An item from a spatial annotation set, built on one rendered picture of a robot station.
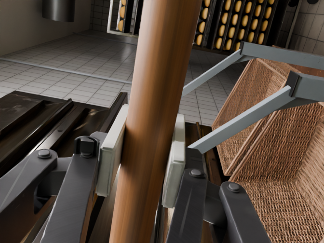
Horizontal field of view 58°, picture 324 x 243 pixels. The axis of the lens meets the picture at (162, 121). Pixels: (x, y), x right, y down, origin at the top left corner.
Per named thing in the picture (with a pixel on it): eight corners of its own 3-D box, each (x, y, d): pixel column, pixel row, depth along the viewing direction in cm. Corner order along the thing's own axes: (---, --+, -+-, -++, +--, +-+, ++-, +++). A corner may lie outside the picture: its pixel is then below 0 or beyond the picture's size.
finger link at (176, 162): (171, 160, 15) (185, 163, 15) (175, 112, 21) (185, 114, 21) (160, 208, 16) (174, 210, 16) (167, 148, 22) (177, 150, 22)
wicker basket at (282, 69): (284, 189, 129) (222, 178, 129) (253, 135, 181) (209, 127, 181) (327, 85, 110) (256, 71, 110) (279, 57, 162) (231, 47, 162)
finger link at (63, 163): (87, 205, 14) (25, 194, 14) (110, 154, 19) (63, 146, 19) (90, 179, 13) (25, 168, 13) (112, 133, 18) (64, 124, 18)
